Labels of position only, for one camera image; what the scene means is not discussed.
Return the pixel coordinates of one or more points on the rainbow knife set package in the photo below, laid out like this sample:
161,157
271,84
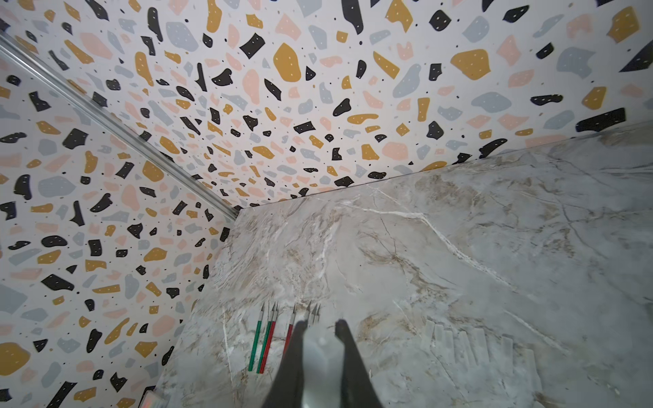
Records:
151,399

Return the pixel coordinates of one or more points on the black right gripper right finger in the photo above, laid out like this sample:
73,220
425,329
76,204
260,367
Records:
356,386

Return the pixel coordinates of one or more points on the clear cap of blue knife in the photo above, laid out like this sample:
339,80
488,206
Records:
480,346

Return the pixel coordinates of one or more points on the green carving knife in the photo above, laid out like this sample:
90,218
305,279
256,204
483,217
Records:
266,338
256,338

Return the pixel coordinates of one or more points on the clear plastic knife cap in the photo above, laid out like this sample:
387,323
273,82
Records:
427,334

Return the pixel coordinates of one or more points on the clear cap of red knife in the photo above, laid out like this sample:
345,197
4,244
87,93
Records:
449,344

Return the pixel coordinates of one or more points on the aluminium corner post left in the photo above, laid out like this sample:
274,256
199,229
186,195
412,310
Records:
28,61

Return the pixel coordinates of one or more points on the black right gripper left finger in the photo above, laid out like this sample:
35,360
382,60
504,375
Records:
287,388

